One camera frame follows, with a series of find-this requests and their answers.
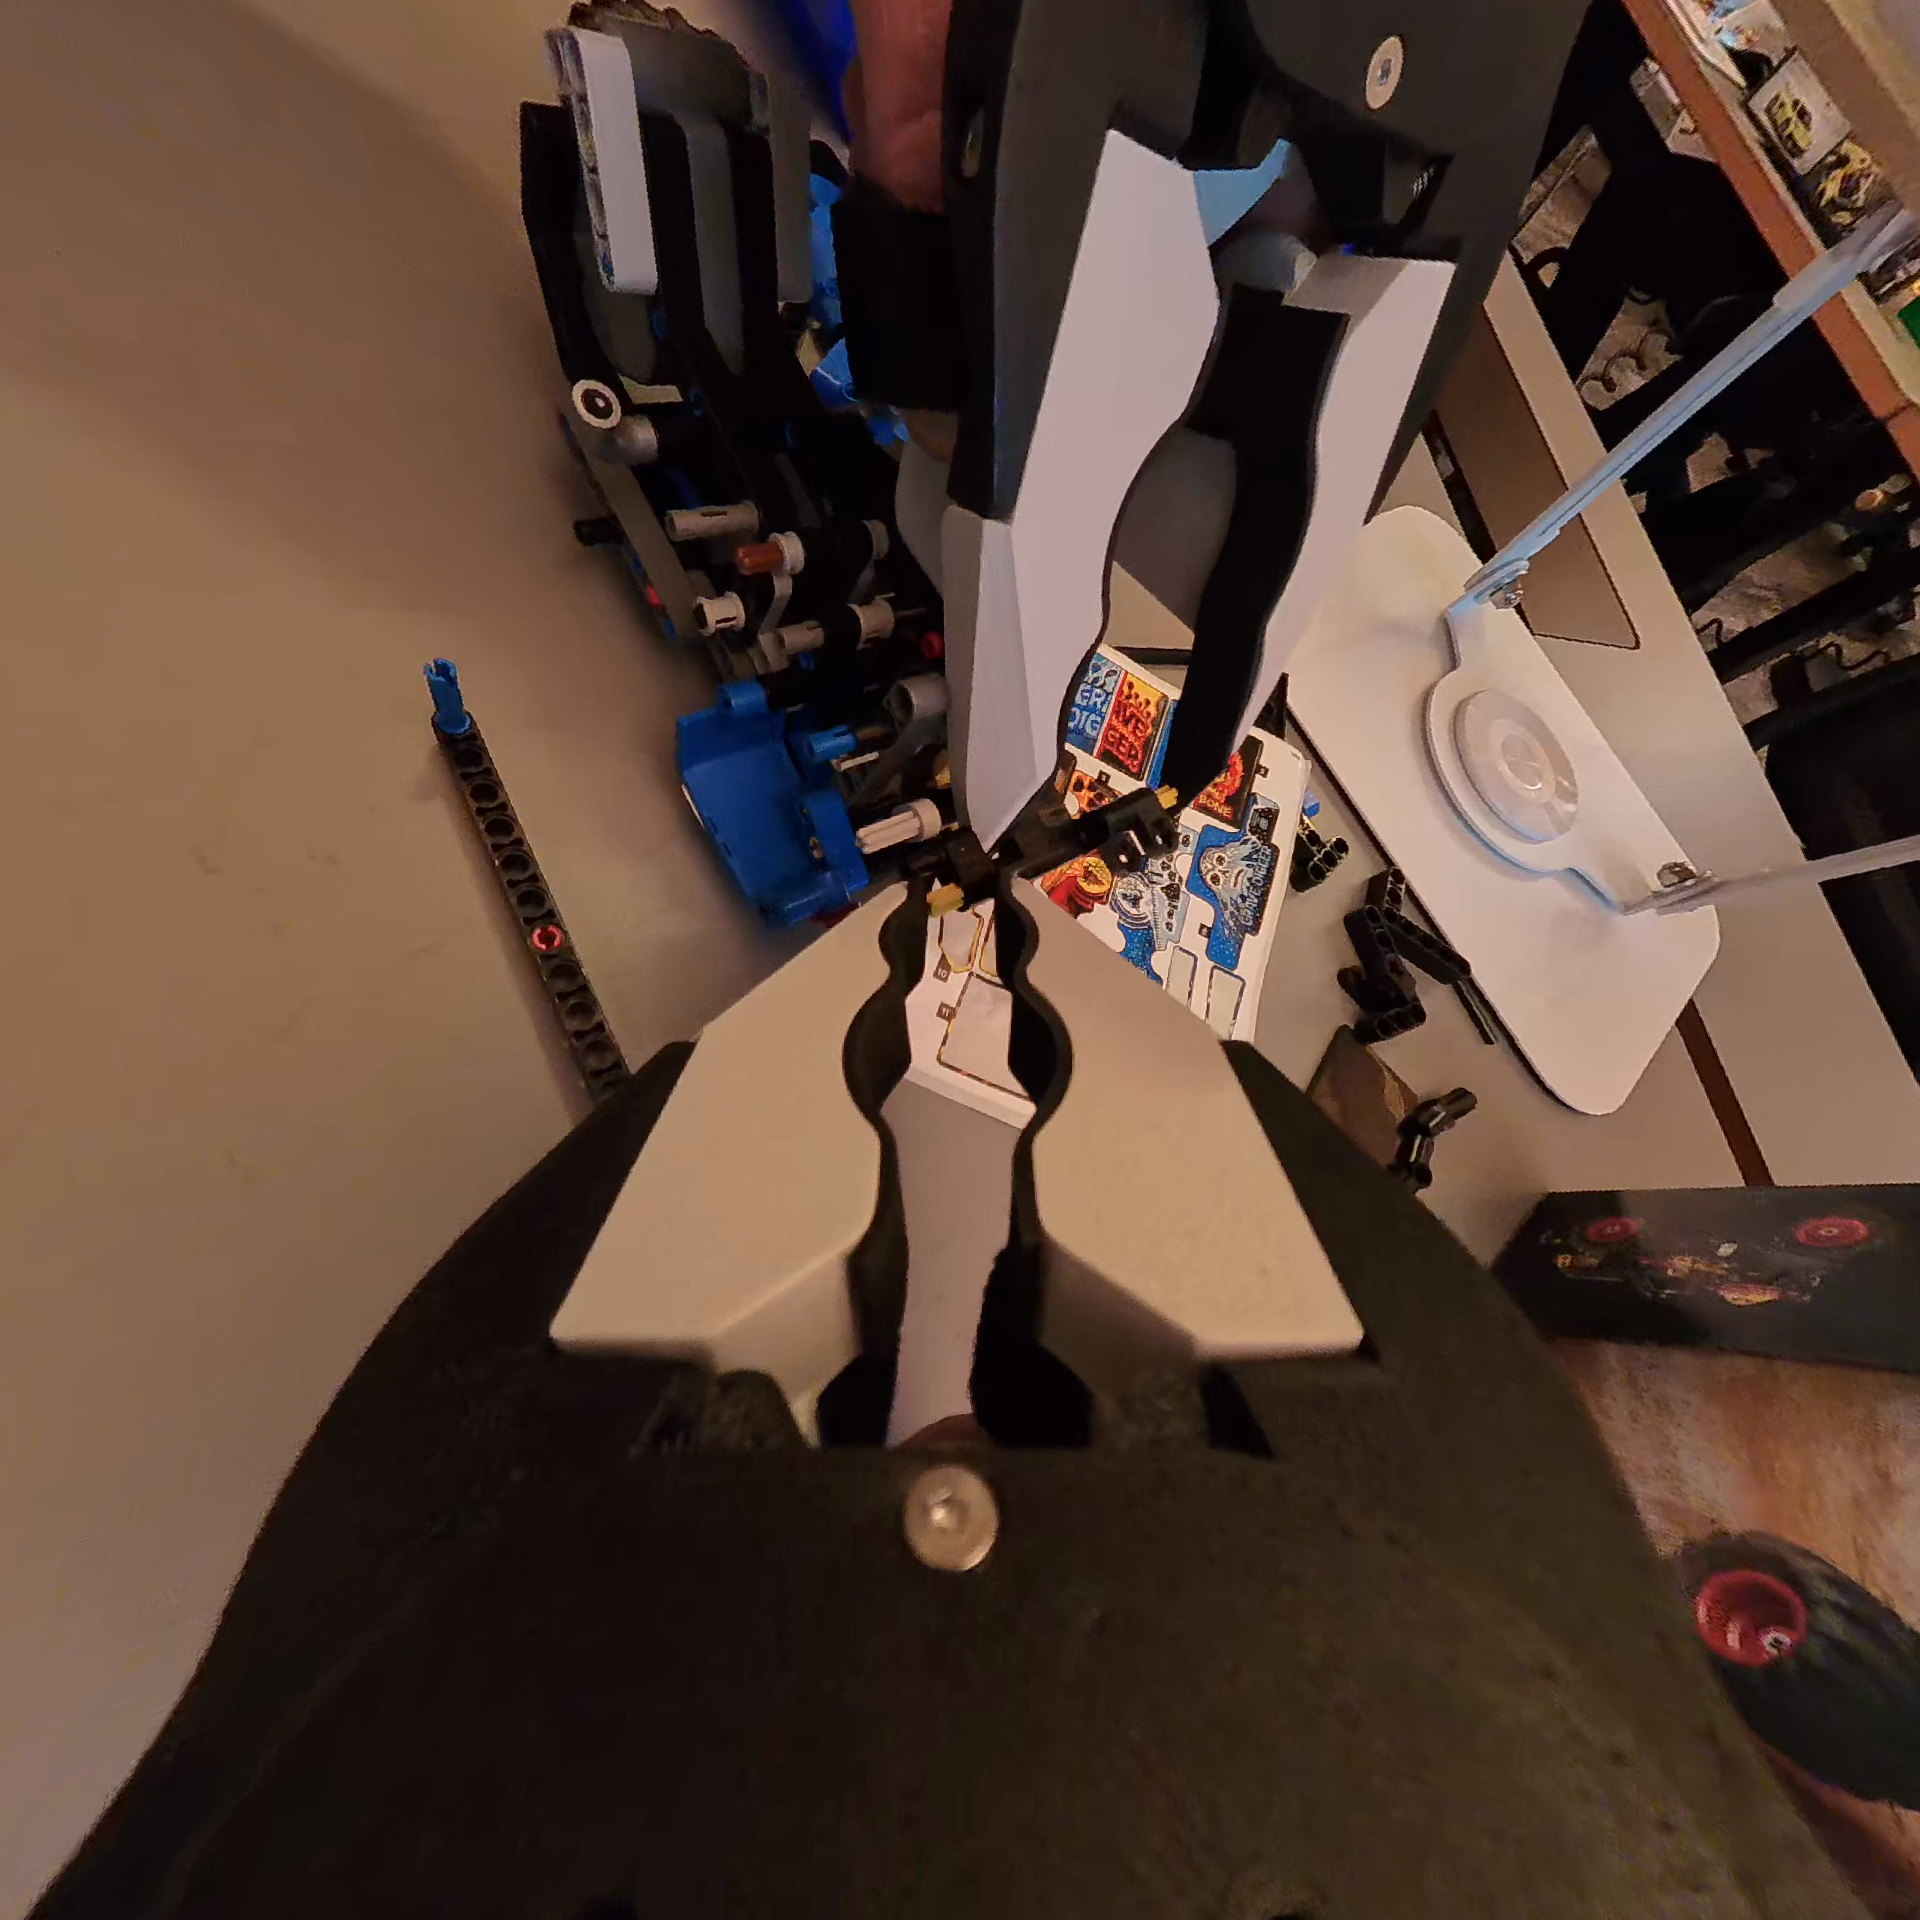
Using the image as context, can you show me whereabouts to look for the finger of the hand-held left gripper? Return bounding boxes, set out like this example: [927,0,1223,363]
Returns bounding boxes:
[1161,249,1460,797]
[942,131,1220,855]

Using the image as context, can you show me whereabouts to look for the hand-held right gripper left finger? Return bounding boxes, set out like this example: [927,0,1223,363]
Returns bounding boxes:
[550,883,922,1451]

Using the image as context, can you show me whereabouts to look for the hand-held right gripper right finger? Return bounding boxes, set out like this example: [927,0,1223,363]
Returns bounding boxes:
[980,874,1368,1442]

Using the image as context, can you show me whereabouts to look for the long black holed beam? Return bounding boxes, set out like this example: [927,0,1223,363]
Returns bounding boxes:
[426,704,635,1109]

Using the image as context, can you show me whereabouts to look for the black yellow axle subassembly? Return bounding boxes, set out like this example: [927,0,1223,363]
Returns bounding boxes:
[902,776,1188,914]

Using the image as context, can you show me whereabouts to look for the black blue toy car chassis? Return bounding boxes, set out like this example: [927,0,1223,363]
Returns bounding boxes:
[516,0,962,932]

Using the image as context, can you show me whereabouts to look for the grey desk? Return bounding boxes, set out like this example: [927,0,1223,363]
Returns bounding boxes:
[0,0,1920,1906]

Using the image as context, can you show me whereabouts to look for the person's left hand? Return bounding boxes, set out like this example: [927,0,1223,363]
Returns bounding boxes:
[844,0,962,211]

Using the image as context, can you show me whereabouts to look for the colourful sticker sheet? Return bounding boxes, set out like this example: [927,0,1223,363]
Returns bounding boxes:
[902,648,1313,1126]

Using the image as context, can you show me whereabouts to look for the wooden shelf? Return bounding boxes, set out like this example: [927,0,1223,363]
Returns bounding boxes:
[1625,0,1920,391]

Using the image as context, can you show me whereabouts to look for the white book stand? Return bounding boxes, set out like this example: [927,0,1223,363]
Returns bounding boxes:
[1291,204,1920,1114]

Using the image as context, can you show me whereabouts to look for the toy box with yellow car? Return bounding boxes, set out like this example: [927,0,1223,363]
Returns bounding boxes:
[1746,47,1890,243]

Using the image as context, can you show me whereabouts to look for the black toy set box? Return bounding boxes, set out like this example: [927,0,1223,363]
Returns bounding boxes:
[1492,1184,1920,1920]

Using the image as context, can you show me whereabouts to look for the black holed frame pieces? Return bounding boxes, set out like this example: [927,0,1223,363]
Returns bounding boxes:
[1337,868,1501,1049]

